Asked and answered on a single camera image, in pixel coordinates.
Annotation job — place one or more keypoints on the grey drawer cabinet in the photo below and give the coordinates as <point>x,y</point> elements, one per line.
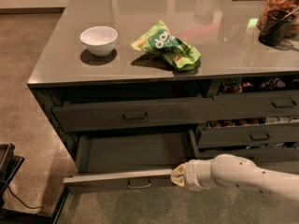
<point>135,87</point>

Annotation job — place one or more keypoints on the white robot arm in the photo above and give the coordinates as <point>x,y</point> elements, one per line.
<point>226,170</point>

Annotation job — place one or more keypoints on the green snack bag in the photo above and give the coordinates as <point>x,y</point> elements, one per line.
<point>159,42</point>

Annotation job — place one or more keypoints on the glass jar of nuts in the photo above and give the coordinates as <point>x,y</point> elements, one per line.
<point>286,5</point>

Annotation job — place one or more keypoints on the dark mesh cup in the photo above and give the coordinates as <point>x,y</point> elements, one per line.
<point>277,24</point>

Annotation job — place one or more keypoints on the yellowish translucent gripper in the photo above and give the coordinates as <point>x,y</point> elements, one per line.
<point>189,174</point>

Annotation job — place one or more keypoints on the white ceramic bowl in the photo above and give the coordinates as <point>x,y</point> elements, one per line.
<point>99,40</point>

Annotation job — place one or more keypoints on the snack packets in top drawer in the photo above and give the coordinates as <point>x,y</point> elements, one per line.
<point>247,84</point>

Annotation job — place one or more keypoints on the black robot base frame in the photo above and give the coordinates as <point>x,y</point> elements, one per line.
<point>27,196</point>

